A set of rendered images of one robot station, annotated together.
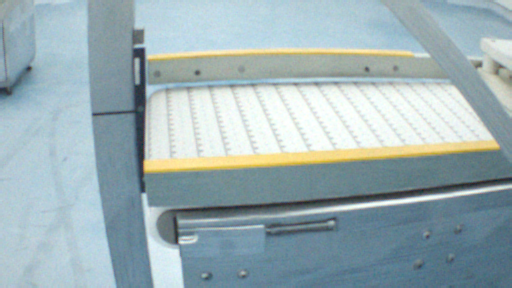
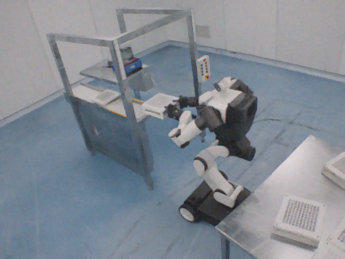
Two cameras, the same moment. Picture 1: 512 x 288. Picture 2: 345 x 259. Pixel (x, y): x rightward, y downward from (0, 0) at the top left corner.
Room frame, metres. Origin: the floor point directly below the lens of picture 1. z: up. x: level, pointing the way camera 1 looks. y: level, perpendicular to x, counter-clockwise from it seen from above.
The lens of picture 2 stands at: (1.61, 2.15, 2.18)
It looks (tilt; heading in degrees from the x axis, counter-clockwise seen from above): 35 degrees down; 235
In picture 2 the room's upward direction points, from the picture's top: 9 degrees counter-clockwise
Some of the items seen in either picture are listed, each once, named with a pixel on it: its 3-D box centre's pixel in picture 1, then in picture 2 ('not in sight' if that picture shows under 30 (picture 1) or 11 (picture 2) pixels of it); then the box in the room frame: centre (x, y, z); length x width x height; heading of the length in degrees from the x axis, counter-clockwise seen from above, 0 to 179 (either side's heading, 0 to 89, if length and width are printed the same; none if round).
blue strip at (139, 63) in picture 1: (141, 123); not in sight; (0.66, 0.14, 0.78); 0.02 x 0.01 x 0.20; 100
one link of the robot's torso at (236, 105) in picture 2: not in sight; (231, 114); (0.35, 1.05, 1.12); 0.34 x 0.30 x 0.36; 11
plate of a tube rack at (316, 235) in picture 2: not in sight; (300, 215); (0.64, 1.80, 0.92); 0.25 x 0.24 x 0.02; 20
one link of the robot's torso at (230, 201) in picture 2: not in sight; (228, 193); (0.36, 1.01, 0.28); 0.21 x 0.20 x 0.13; 101
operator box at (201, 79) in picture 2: not in sight; (203, 69); (-0.33, 0.07, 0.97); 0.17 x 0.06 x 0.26; 10
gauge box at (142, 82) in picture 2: not in sight; (139, 78); (0.42, 0.00, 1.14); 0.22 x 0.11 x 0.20; 100
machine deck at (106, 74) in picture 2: not in sight; (112, 70); (0.59, -0.18, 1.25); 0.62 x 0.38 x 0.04; 100
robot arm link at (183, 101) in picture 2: not in sight; (186, 102); (0.33, 0.54, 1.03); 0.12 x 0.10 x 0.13; 133
